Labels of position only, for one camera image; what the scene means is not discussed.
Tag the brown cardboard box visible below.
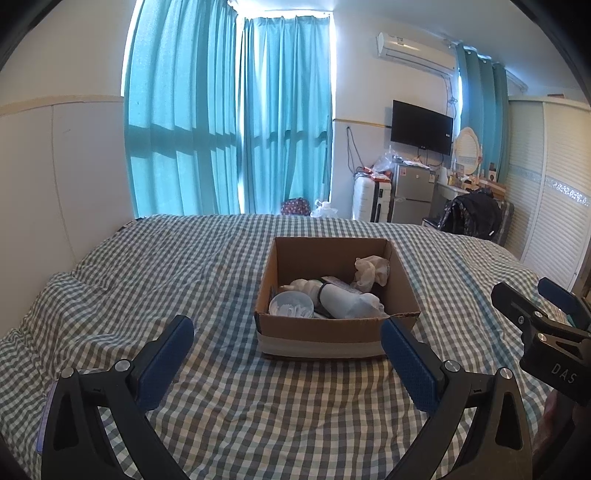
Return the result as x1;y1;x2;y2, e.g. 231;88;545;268
254;237;421;360

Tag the white slatted wardrobe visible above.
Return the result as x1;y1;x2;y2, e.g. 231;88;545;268
505;95;591;296

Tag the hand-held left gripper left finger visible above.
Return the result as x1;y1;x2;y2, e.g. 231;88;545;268
41;315;195;480

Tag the grey sock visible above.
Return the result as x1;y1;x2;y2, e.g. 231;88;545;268
318;284;387;320

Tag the clear plastic bag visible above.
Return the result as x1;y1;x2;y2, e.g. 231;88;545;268
371;146;398;174

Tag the white air conditioner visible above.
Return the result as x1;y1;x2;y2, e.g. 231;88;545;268
376;31;458;75

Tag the dark packet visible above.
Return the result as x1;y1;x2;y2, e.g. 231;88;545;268
320;275;366;295

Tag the checkered bed blanket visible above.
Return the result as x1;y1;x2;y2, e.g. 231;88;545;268
0;213;591;480

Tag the white soft item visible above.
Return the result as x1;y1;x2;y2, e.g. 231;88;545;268
278;278;331;297

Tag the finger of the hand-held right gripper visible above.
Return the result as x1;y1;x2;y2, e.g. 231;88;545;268
491;282;551;344
537;277;591;331

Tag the narrow turquoise curtain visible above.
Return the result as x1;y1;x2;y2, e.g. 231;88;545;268
238;14;334;216

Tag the black wall television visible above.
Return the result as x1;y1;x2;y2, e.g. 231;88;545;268
390;99;454;157

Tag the cream cloth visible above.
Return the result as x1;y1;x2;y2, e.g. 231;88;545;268
353;255;391;292

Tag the turquoise curtain beside wardrobe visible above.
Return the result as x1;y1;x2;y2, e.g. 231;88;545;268
455;44;509;177

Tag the silver small fridge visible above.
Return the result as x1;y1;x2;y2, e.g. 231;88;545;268
390;161;435;226

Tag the black wall cable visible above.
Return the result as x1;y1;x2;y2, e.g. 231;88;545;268
346;127;363;178

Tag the white oval mirror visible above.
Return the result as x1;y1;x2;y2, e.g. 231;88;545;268
452;128;484;176

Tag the black jacket on chair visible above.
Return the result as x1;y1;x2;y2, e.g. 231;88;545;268
438;191;504;241

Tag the wide turquoise curtain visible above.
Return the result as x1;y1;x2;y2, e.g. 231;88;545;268
122;0;244;218

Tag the white dressing table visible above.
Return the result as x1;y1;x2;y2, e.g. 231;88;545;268
435;178;509;217

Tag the white suitcase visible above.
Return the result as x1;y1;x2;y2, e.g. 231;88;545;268
351;175;393;223

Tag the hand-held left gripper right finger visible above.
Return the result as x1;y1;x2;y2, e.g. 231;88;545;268
380;318;536;480

